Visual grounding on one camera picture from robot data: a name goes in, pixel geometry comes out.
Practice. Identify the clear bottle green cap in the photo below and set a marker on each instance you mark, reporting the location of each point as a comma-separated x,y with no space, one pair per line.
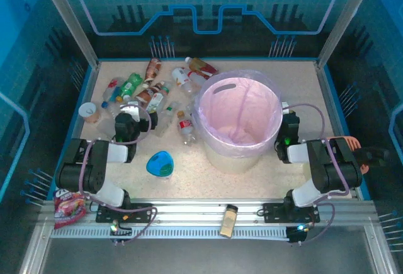
168,119

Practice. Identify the clear water bottle white label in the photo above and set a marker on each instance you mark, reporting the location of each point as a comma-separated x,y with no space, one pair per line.
106,119

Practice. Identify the brown label plastic bottle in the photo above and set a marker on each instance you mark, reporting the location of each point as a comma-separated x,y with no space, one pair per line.
147,94
153,69

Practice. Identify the clear bottle red label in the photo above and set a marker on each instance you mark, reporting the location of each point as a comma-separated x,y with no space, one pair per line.
185,126

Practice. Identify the green plastic bottle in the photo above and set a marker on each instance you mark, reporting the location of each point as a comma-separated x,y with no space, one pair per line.
130,85

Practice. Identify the clear crushed plastic bottle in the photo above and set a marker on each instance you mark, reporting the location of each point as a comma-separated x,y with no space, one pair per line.
191,105

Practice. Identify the bottle yellow white label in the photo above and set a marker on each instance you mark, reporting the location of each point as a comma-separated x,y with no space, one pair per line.
181,77

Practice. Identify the clear bottle red cap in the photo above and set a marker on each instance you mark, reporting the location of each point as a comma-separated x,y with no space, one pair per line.
197,80

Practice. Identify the white round plastic bin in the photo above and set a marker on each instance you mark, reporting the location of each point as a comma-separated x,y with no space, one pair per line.
233,162

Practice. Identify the amber bottle red yellow label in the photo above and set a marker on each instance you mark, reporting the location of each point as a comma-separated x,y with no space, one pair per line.
203,66

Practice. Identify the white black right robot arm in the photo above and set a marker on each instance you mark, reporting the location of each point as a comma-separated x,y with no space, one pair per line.
333,167

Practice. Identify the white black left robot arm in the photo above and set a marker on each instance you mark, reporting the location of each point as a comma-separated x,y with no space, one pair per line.
94,167

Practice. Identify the blue plastic lid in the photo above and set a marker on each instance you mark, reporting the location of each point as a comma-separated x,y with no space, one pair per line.
160,164

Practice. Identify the orange black handheld tool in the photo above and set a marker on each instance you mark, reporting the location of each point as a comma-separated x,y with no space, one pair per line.
354,141

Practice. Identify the black left controller board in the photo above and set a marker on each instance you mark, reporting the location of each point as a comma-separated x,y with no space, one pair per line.
115,227

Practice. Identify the black controller board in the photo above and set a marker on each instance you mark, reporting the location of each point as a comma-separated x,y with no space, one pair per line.
115,227
296,233

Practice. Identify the black right controller board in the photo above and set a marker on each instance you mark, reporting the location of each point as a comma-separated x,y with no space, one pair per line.
296,233

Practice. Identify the red juice pouch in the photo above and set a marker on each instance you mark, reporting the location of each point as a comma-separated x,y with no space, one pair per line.
67,214

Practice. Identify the tan spice jar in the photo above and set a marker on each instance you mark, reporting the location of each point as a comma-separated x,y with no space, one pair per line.
229,222

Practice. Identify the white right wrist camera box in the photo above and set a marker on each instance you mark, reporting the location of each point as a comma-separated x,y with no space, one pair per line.
285,106

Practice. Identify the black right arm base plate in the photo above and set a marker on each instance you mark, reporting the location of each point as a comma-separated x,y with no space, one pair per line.
274,212

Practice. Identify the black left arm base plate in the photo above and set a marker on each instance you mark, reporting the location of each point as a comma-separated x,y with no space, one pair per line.
141,212

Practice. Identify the aluminium front rail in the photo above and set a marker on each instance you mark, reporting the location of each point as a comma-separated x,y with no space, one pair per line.
195,211

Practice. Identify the aluminium frame post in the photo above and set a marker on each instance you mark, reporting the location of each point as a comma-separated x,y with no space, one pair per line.
346,19
67,19

